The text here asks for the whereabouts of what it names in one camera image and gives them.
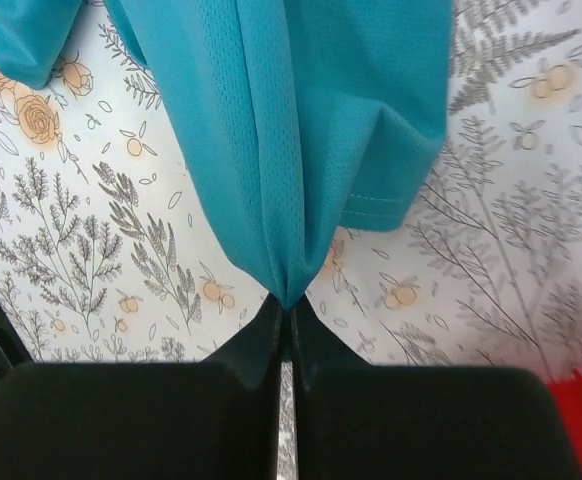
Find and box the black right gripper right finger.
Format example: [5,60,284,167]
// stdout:
[290,300,582,479]

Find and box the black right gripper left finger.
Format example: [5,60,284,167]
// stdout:
[0,297,284,479]

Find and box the teal t shirt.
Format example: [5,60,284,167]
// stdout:
[0,0,453,311]

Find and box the floral patterned table mat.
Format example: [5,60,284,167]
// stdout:
[0,0,582,480]

